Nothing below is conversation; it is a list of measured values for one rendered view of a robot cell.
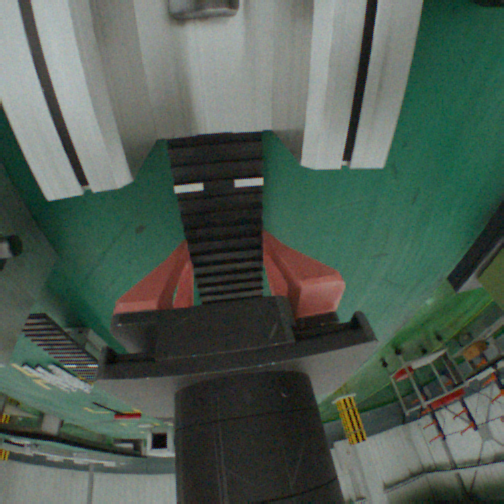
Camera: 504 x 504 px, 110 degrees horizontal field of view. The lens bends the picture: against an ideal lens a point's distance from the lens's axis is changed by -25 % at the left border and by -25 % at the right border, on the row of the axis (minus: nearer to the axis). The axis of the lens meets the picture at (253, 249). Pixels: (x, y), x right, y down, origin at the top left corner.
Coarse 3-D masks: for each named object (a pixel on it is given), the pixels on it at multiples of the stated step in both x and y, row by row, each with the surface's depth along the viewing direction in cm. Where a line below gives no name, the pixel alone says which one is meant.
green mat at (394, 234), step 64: (448, 0) 8; (448, 64) 11; (0, 128) 10; (448, 128) 14; (128, 192) 14; (320, 192) 17; (384, 192) 17; (448, 192) 18; (64, 256) 17; (128, 256) 18; (320, 256) 21; (384, 256) 23; (448, 256) 25; (64, 320) 22; (384, 320) 34; (0, 384) 36
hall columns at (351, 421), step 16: (352, 400) 490; (352, 416) 462; (352, 432) 435; (0, 448) 314; (352, 448) 430; (368, 448) 409; (0, 464) 303; (368, 464) 384; (0, 480) 279; (368, 480) 360; (368, 496) 351; (384, 496) 332
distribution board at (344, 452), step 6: (336, 444) 769; (342, 444) 768; (348, 444) 767; (336, 450) 761; (342, 450) 751; (348, 450) 750; (342, 456) 734; (348, 456) 733; (342, 462) 717; (348, 462) 716; (354, 462) 714; (342, 468) 702; (348, 468) 699
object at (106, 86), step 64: (0, 0) 2; (64, 0) 3; (128, 0) 5; (192, 0) 5; (256, 0) 6; (320, 0) 4; (384, 0) 3; (0, 64) 3; (64, 64) 3; (128, 64) 5; (192, 64) 7; (256, 64) 7; (320, 64) 4; (384, 64) 4; (64, 128) 4; (128, 128) 5; (192, 128) 8; (256, 128) 9; (320, 128) 5; (384, 128) 5; (64, 192) 5
